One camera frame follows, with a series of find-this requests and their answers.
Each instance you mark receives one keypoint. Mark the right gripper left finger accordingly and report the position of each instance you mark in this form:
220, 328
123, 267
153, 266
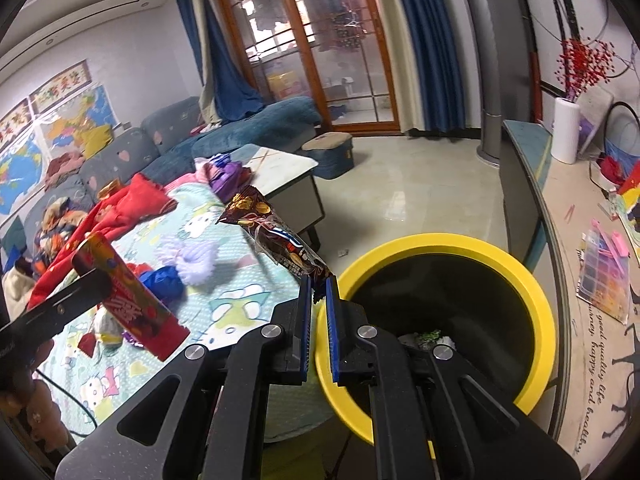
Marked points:
203, 415

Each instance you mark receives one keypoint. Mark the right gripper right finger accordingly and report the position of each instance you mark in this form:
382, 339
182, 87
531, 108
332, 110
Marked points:
434, 416

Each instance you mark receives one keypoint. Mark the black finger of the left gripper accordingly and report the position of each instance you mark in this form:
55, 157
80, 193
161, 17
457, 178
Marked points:
21, 338

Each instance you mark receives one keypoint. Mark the red snack tube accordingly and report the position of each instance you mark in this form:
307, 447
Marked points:
136, 309

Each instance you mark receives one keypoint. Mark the brown chocolate bar wrapper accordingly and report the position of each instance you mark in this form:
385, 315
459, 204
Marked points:
249, 210

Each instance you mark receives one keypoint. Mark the yellow rimmed black trash bin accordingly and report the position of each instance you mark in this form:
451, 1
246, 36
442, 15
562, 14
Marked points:
442, 288

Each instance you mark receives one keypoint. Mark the person left hand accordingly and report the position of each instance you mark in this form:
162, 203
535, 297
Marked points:
34, 397

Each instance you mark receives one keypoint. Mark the small red candy wrapper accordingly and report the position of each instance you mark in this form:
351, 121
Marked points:
87, 344

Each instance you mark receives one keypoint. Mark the white yellow snack bag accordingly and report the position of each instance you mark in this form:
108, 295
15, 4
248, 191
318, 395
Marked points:
108, 331

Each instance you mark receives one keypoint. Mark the red plastic bag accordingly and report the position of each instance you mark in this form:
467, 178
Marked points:
139, 269

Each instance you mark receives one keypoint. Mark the blue plastic wrapper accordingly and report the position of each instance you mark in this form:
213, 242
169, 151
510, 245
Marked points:
164, 283

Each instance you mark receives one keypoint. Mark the Hello Kitty patterned blanket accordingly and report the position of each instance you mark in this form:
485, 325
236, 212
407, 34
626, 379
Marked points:
240, 296

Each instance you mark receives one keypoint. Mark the world map poster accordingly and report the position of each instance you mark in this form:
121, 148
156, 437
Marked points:
23, 165

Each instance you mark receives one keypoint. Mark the red cloth garment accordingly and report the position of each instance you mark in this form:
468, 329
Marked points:
140, 200

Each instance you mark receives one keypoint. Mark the lavender foam fruit net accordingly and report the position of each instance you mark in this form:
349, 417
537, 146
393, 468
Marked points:
194, 260

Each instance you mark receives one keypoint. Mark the china map poster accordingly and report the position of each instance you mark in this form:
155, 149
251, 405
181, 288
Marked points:
84, 124

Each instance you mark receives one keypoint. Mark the colourful bead organiser box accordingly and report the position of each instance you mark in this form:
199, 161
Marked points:
604, 277

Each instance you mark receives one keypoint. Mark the grey blue sectional sofa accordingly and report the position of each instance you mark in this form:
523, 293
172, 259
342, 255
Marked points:
164, 147

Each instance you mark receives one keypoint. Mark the purple cloth pile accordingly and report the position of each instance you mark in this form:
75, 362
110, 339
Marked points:
223, 175

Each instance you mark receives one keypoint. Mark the framed calligraphy picture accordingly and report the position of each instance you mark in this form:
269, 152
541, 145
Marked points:
60, 87

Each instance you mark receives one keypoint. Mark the white top coffee table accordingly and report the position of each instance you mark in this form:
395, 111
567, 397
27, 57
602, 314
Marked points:
287, 182

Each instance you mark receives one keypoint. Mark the blue round footstool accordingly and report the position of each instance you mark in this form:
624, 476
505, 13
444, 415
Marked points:
332, 151

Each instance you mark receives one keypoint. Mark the colourful painting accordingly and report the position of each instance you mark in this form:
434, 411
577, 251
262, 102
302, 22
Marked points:
626, 201

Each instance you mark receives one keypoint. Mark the blue curtain left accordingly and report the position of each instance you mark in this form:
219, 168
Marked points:
226, 96

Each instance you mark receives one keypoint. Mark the blue curtain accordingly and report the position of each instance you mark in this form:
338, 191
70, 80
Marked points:
439, 74
226, 96

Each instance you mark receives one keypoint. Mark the blue curtain right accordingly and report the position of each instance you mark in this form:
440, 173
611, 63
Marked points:
439, 74

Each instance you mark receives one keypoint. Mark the white vase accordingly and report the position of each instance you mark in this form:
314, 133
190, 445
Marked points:
565, 131

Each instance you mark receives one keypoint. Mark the red berry branches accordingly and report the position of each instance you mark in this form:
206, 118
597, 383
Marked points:
582, 65

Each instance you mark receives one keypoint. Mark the grey tower air conditioner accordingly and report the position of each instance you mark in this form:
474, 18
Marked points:
502, 50

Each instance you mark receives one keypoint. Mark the wooden glass sliding door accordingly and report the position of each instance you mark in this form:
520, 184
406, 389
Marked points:
333, 51

